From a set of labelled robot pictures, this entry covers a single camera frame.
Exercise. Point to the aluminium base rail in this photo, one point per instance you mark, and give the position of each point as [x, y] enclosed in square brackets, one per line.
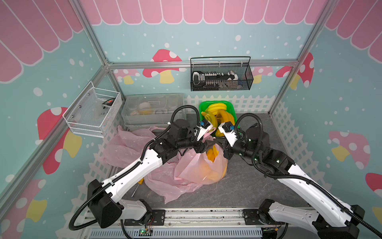
[198, 223]

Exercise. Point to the yellow banana bunch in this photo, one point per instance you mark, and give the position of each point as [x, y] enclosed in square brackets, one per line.
[212, 153]

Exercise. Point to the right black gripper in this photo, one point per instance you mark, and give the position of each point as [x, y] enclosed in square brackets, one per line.
[228, 150]

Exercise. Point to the white wire mesh basket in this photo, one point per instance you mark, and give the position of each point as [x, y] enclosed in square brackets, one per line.
[93, 111]

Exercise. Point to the pink plastic bags pile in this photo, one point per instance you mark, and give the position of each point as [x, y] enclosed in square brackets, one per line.
[127, 146]

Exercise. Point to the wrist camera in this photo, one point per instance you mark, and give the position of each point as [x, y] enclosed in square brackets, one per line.
[227, 128]
[205, 127]

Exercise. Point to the yellow handle screwdriver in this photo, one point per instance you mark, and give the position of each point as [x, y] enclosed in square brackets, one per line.
[140, 182]

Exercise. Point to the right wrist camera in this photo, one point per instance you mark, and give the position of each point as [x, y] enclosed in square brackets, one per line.
[227, 128]

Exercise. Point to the black wire mesh basket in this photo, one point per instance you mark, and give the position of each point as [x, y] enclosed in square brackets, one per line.
[225, 73]

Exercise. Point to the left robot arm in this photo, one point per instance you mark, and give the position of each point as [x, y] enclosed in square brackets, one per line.
[105, 204]

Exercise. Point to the pink plastic bag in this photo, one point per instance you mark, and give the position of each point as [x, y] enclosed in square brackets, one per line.
[186, 174]

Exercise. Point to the clear plastic storage box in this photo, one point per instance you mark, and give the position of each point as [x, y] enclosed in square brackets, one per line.
[144, 111]

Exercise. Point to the green plastic basket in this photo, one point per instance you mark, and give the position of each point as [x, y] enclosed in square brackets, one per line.
[218, 110]

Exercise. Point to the bananas in green basket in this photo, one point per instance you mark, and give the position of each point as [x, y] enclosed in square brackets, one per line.
[216, 115]

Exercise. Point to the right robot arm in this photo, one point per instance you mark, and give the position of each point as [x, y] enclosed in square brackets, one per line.
[328, 217]

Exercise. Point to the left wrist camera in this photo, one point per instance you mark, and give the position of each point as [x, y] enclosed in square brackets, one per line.
[205, 127]

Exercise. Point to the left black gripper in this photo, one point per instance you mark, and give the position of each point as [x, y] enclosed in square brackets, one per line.
[201, 146]

